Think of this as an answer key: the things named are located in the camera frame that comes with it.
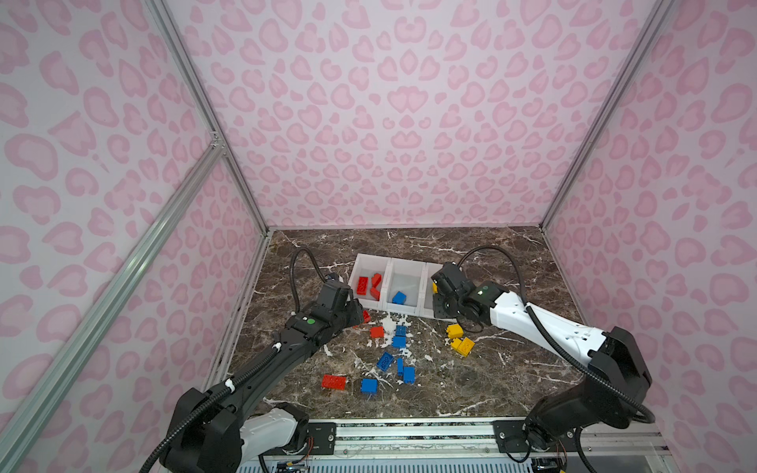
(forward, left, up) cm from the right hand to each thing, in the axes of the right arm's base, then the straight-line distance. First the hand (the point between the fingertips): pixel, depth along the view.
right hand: (439, 306), depth 84 cm
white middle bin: (+16, +10, -13) cm, 23 cm away
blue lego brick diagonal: (-12, +15, -12) cm, 23 cm away
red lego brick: (+2, +22, -10) cm, 24 cm away
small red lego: (+15, +19, -9) cm, 26 cm away
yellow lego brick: (-5, +3, +17) cm, 18 cm away
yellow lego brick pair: (-7, -8, -12) cm, 16 cm away
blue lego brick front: (-19, +19, -11) cm, 29 cm away
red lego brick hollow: (+11, +20, -11) cm, 25 cm away
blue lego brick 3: (-15, +8, -13) cm, 21 cm away
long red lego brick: (+13, +24, -10) cm, 29 cm away
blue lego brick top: (-3, +11, -11) cm, 15 cm away
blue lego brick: (+9, +11, -11) cm, 18 cm away
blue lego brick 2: (-5, +11, -12) cm, 18 cm away
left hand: (0, +23, +1) cm, 23 cm away
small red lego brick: (-2, +18, -13) cm, 22 cm away
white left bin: (+17, +22, -11) cm, 30 cm away
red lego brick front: (-18, +30, -11) cm, 37 cm away
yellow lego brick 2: (-3, -6, -11) cm, 12 cm away
